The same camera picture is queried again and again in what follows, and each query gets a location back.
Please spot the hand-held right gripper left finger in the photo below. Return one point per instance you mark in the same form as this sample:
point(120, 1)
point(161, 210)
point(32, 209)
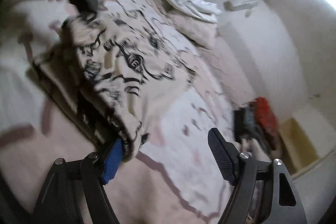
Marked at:
point(113, 161)

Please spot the fluffy cream pillow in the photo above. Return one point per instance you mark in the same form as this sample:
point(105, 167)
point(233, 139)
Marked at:
point(197, 29)

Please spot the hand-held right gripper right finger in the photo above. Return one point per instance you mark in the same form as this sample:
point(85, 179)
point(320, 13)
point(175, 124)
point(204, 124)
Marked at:
point(220, 155)

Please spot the bear-print blanket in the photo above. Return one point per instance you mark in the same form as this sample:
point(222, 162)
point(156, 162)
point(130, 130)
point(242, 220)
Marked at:
point(170, 134)

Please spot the cream bear-print shirt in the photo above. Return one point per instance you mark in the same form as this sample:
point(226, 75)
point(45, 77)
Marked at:
point(126, 77)

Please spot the crumpled white garment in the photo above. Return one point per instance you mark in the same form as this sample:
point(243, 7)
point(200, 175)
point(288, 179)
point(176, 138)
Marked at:
point(189, 1)

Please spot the cream wall shelf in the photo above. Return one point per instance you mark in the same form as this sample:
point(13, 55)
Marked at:
point(302, 140)

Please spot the stack of dark folded clothes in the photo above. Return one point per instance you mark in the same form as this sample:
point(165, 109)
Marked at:
point(262, 113)

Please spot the white wall-mounted device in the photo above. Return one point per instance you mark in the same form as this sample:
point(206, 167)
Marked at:
point(241, 2)

